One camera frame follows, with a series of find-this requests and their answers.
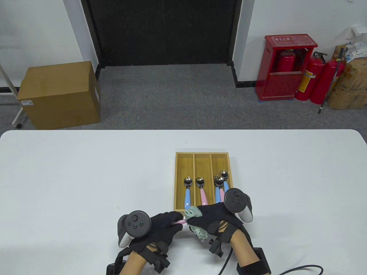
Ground person's left hand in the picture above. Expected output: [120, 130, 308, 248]
[128, 211, 185, 255]

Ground person's right hand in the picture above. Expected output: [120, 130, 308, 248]
[186, 202, 244, 244]

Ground green fish scale cleaning cloth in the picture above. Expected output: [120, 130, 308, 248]
[184, 206, 209, 242]

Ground blue-handled spoon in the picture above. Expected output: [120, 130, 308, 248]
[214, 176, 222, 204]

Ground grey handheld controller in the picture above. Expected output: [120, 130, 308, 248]
[224, 188, 253, 223]
[118, 211, 151, 248]

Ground blue handle baby fork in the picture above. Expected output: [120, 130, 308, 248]
[183, 176, 193, 210]
[219, 170, 230, 194]

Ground person's right forearm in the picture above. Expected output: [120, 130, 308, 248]
[229, 228, 260, 268]

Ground person's left forearm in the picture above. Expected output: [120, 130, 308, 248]
[119, 251, 148, 275]

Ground wooden cutlery tray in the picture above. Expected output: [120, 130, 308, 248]
[174, 152, 234, 214]

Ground red fire extinguisher cabinet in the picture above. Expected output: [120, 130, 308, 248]
[255, 34, 318, 101]

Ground black rod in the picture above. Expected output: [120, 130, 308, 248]
[318, 47, 344, 114]

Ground brown cardboard box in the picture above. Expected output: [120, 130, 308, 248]
[17, 61, 101, 130]

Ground red extinguisher with yellow label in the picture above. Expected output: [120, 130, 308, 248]
[295, 52, 328, 101]

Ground red fire extinguisher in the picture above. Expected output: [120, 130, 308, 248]
[277, 49, 296, 72]
[310, 59, 346, 104]

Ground printed cardboard box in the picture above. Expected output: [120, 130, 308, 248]
[327, 44, 367, 110]

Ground black door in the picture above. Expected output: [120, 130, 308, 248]
[81, 0, 243, 68]

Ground white plastic bags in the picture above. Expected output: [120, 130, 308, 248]
[343, 24, 367, 62]

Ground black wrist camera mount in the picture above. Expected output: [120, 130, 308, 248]
[208, 238, 230, 258]
[143, 244, 170, 274]

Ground black cable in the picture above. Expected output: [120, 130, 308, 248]
[277, 265, 324, 275]
[219, 248, 233, 275]

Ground black forearm strap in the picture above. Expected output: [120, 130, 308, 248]
[237, 247, 272, 275]
[106, 248, 128, 275]

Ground white stand frame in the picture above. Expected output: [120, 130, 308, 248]
[0, 62, 26, 129]

